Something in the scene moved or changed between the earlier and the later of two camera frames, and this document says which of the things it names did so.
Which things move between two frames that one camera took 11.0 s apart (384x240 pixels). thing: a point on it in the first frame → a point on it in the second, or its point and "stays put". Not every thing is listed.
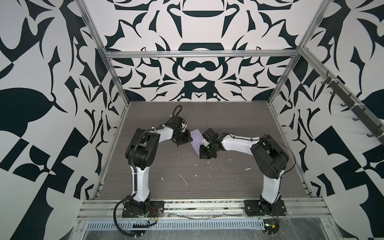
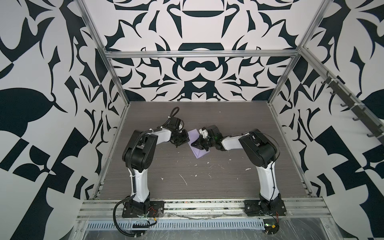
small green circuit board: [271, 226] stays put
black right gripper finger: [205, 153] → [197, 144]
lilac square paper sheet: [197, 136] stays put
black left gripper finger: [187, 138] stays put
